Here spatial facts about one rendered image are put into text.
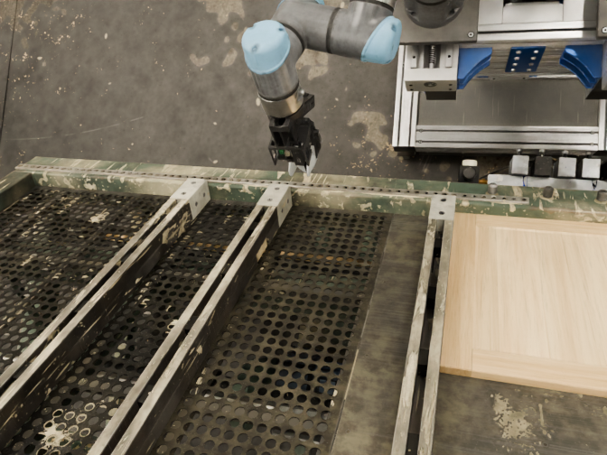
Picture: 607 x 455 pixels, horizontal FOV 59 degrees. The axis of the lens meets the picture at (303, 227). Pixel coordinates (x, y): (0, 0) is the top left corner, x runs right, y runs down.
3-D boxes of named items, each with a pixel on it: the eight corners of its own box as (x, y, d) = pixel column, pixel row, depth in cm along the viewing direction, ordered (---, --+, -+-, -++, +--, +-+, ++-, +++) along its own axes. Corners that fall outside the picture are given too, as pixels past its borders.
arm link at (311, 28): (346, 28, 98) (323, 69, 93) (289, 17, 101) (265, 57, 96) (344, -10, 91) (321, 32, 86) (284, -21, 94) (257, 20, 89)
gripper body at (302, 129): (273, 167, 106) (257, 125, 96) (283, 134, 110) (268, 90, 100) (311, 169, 104) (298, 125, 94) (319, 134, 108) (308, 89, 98)
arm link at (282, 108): (262, 71, 97) (306, 70, 95) (268, 90, 100) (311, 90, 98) (252, 102, 93) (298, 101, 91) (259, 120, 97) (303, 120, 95)
